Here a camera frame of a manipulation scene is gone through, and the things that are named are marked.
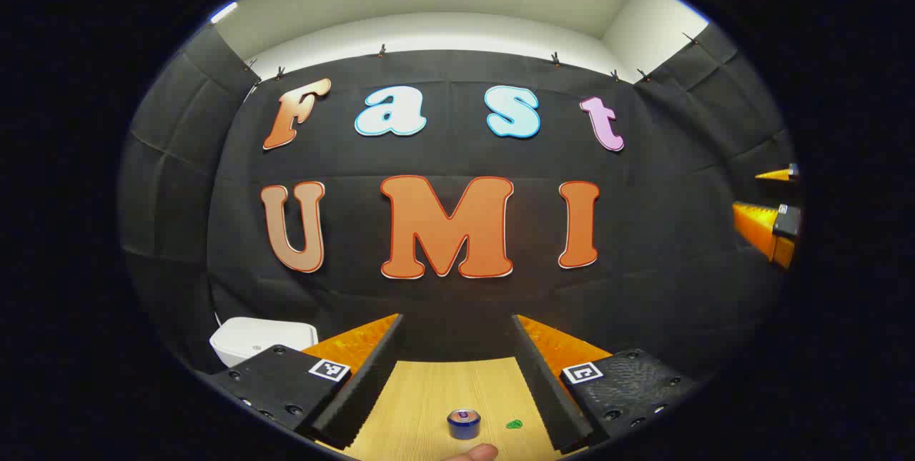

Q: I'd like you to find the black backdrop cloth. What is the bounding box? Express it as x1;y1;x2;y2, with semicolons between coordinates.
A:
118;21;800;405

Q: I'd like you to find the blue pop can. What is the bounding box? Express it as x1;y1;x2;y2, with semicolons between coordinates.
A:
447;408;481;440

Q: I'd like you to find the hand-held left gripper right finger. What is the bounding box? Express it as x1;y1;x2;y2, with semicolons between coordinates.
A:
510;314;700;456

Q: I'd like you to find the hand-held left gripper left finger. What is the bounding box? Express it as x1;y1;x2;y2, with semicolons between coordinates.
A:
207;313;405;451

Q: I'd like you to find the white desktop garbage bin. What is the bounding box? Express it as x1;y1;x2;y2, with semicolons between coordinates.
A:
209;316;320;370

